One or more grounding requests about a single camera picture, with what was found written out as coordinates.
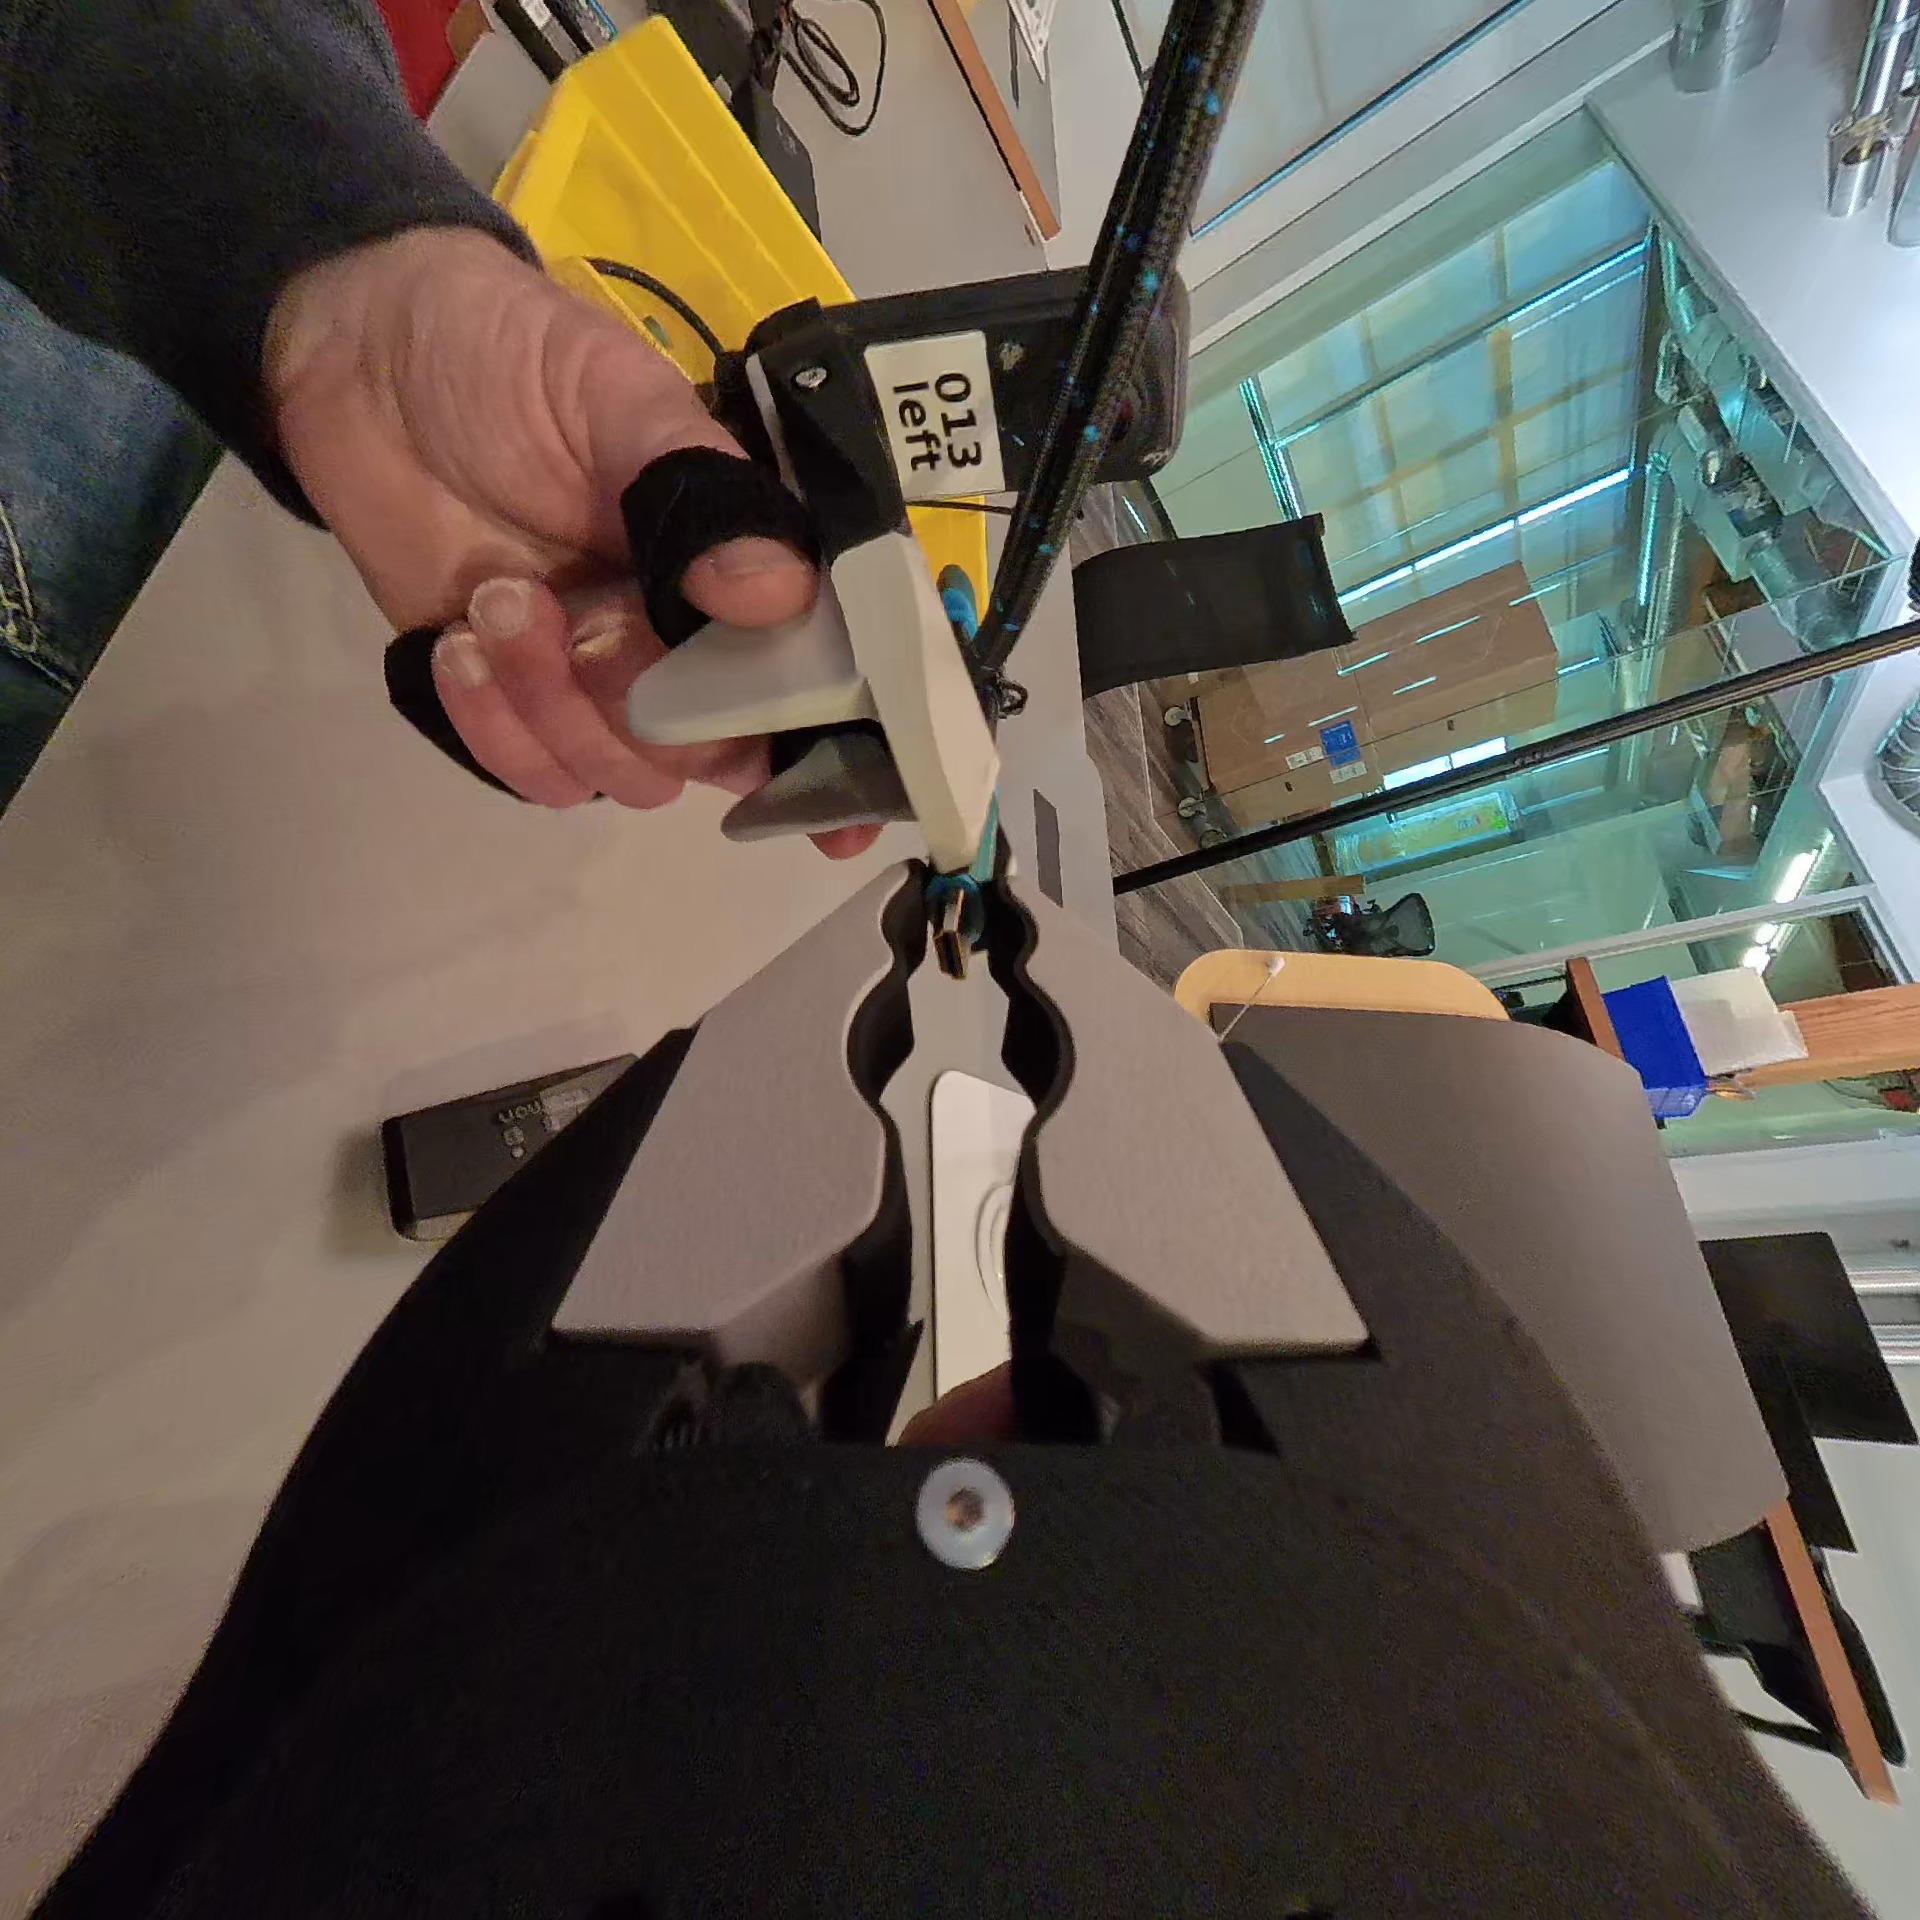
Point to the wooden book stand white base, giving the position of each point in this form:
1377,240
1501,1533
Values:
1501,1200

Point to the black office chair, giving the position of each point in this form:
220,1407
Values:
1201,608

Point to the background desk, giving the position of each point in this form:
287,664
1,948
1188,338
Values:
998,120

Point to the black HDMI switch box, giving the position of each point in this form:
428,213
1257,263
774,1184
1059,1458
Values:
465,1156

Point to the person's left hand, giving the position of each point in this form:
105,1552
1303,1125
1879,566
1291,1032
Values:
451,389

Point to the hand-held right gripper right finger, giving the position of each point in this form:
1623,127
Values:
1185,1200

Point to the yellow plastic bin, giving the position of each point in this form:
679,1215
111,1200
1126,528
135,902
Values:
646,165

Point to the flat cardboard box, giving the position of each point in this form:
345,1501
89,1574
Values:
1424,661

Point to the blue storage box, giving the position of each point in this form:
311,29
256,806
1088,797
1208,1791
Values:
1651,1050

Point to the silver air duct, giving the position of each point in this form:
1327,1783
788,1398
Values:
1861,149

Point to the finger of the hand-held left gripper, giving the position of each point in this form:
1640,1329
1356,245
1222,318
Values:
921,705

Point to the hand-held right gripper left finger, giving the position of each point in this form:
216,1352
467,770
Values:
720,1184

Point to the person's left forearm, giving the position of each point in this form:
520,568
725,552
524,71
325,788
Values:
182,182

